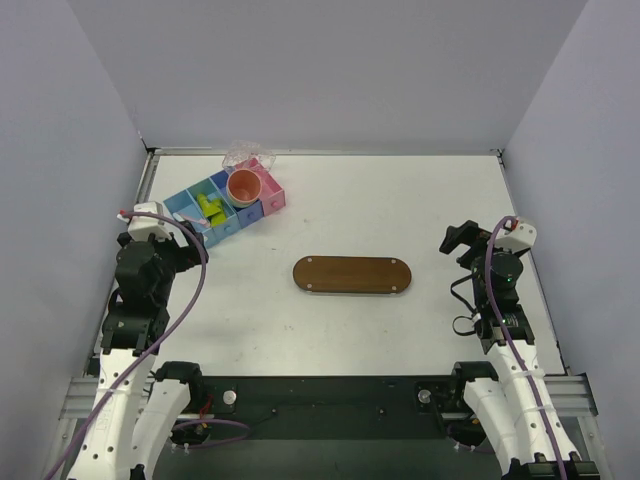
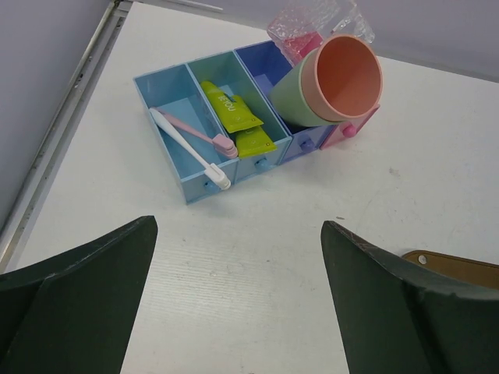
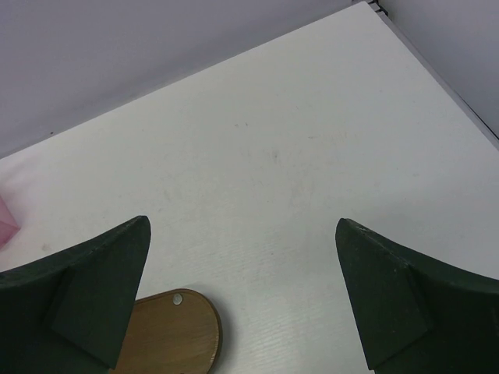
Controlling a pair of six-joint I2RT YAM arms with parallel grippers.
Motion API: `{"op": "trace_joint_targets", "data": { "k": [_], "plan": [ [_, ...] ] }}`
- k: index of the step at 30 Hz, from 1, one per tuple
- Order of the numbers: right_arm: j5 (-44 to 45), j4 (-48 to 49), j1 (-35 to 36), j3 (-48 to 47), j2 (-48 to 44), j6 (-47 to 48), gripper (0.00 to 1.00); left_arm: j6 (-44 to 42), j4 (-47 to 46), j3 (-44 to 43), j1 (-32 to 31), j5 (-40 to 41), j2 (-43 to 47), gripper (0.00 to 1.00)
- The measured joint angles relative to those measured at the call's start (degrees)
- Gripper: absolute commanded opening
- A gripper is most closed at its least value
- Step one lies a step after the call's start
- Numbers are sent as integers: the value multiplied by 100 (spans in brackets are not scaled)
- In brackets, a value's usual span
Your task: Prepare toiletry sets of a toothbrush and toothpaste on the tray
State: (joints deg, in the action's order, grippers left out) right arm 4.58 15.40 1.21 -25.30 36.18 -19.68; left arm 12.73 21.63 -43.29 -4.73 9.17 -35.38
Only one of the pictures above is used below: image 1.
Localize pink plastic cup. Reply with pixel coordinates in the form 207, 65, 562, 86
226, 169, 262, 201

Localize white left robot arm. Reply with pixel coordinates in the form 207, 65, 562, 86
67, 212, 209, 479

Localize aluminium frame rail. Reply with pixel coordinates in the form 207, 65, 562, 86
59, 374, 151, 421

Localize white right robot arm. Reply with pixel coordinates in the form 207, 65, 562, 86
439, 216, 600, 479

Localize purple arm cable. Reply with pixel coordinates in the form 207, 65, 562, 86
487, 215, 571, 480
42, 211, 210, 480

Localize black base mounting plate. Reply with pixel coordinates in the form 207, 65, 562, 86
178, 375, 486, 447

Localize pink drawer box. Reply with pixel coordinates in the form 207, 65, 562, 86
242, 157, 286, 216

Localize yellow green toothpaste tube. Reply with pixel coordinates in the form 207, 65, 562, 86
196, 193, 227, 227

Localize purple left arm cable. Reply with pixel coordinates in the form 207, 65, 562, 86
42, 211, 210, 480

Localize clear textured plastic box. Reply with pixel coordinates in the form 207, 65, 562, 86
222, 141, 276, 174

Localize pink white toothbrush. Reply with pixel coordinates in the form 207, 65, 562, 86
173, 213, 210, 228

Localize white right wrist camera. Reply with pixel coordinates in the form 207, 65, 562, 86
496, 216, 537, 254

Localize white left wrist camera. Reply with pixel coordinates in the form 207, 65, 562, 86
117, 201, 171, 247

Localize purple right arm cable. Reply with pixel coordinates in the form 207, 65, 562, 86
487, 215, 571, 480

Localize oval wooden tray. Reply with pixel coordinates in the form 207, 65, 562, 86
292, 256, 412, 295

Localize blue compartment organizer box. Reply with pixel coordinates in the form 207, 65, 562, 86
164, 171, 264, 249

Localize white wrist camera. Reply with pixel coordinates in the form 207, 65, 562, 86
117, 201, 171, 247
496, 216, 537, 254

